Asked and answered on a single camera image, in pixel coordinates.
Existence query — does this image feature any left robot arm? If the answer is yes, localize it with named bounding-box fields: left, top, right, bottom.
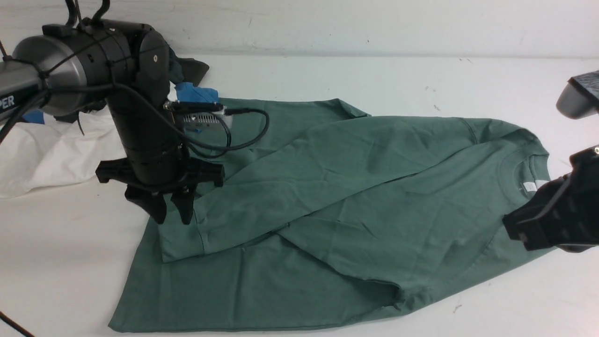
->
left=1, top=19, right=224, bottom=225

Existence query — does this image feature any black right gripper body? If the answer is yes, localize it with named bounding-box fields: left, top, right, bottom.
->
left=503, top=147, right=599, bottom=253

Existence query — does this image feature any white shirt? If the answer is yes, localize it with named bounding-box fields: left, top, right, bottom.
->
left=0, top=108, right=125, bottom=199

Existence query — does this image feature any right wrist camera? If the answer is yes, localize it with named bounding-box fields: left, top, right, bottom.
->
left=556, top=71, right=599, bottom=120

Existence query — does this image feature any dark grey shirt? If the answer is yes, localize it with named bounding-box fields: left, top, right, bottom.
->
left=53, top=48, right=210, bottom=123

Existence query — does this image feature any blue shirt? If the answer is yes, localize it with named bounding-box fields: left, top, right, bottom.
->
left=20, top=82, right=220, bottom=125

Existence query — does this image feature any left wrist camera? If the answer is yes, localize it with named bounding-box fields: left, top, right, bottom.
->
left=163, top=102, right=233, bottom=132

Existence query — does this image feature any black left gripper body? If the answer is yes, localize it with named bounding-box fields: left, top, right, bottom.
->
left=96, top=26, right=224, bottom=193

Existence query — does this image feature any black left camera cable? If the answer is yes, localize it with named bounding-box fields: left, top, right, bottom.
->
left=0, top=0, right=270, bottom=337

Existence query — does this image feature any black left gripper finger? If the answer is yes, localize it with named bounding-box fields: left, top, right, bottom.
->
left=170, top=185, right=197, bottom=225
left=124, top=185, right=167, bottom=224

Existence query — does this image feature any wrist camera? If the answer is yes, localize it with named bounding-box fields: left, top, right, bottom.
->
left=163, top=102, right=233, bottom=132
left=556, top=71, right=599, bottom=120

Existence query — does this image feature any green long-sleeve top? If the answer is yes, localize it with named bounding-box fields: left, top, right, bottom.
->
left=109, top=99, right=549, bottom=333

